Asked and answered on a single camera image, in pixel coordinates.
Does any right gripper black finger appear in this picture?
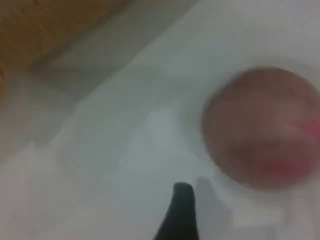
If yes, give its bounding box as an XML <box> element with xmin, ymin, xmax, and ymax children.
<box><xmin>152</xmin><ymin>182</ymin><xmax>201</xmax><ymax>240</ymax></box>

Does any pink peach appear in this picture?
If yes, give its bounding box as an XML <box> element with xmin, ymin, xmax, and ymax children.
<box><xmin>201</xmin><ymin>66</ymin><xmax>320</xmax><ymax>193</ymax></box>

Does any brown jute tote bag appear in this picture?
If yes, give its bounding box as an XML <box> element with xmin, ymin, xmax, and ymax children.
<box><xmin>0</xmin><ymin>0</ymin><xmax>136</xmax><ymax>106</ymax></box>

